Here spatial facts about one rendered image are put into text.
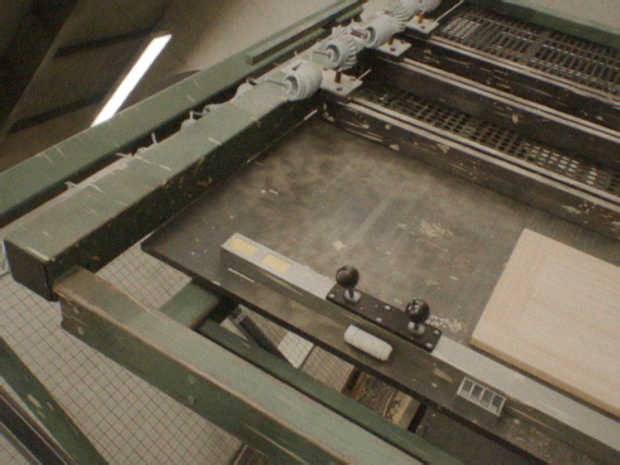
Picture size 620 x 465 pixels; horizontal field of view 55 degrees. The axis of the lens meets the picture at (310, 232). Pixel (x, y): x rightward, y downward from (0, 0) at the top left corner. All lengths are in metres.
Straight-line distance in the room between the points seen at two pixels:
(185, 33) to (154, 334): 6.90
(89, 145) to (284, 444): 1.10
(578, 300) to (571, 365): 0.18
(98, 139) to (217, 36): 5.81
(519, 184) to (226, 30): 6.21
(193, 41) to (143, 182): 6.58
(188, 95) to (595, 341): 1.39
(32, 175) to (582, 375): 1.31
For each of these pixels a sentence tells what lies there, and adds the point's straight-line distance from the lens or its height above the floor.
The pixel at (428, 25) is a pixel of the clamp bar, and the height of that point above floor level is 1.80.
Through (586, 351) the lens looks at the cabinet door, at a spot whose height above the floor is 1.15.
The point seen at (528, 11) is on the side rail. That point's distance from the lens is 2.68.
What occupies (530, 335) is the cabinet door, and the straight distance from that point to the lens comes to 1.15.
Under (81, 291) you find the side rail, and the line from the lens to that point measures 1.03.
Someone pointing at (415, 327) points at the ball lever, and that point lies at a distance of 0.99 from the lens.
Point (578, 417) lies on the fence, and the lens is 1.04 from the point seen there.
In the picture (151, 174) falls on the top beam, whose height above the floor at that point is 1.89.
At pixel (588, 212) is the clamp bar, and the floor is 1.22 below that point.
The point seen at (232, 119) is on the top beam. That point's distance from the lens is 1.36.
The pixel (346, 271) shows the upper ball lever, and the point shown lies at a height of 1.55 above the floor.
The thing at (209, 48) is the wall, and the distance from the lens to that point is 7.59.
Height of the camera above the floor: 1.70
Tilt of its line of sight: 4 degrees down
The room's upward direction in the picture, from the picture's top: 41 degrees counter-clockwise
